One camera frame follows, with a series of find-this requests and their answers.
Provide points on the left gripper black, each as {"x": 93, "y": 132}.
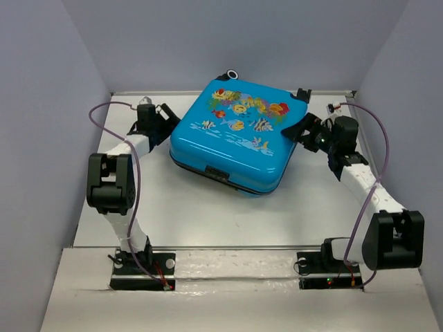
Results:
{"x": 170, "y": 124}

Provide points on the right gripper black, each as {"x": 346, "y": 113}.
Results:
{"x": 295, "y": 130}

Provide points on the blue kids suitcase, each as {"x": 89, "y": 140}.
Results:
{"x": 232, "y": 133}

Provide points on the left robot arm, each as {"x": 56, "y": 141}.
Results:
{"x": 114, "y": 178}

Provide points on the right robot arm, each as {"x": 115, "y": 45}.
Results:
{"x": 386, "y": 235}

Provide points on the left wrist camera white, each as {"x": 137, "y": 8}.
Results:
{"x": 145, "y": 100}

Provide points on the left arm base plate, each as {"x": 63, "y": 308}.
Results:
{"x": 159, "y": 276}

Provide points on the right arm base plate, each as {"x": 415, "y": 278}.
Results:
{"x": 316, "y": 272}

